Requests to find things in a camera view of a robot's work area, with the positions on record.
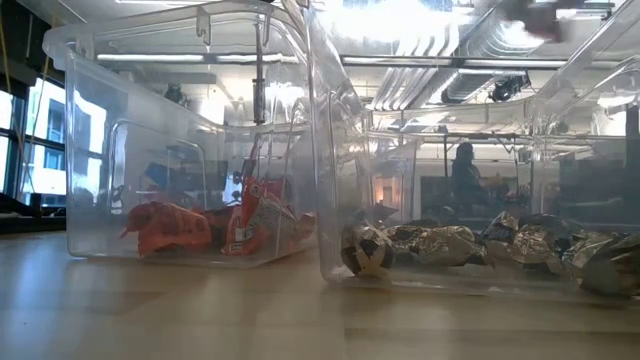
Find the black post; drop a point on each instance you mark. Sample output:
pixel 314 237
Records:
pixel 633 165

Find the black ceiling camera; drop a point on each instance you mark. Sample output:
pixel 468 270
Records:
pixel 507 89

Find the black equipment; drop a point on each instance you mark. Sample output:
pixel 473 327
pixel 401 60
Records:
pixel 25 207

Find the clear plastic bin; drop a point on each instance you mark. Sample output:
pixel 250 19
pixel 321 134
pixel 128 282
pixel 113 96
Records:
pixel 500 190
pixel 150 165

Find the window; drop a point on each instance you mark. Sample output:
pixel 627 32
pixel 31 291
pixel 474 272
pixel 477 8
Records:
pixel 35 145

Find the person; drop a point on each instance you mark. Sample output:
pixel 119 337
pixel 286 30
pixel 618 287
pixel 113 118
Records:
pixel 467 180

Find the long ceiling light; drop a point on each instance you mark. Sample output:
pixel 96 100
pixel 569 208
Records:
pixel 395 61

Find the black ceiling fixture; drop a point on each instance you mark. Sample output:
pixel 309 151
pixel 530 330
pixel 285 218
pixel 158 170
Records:
pixel 175 94

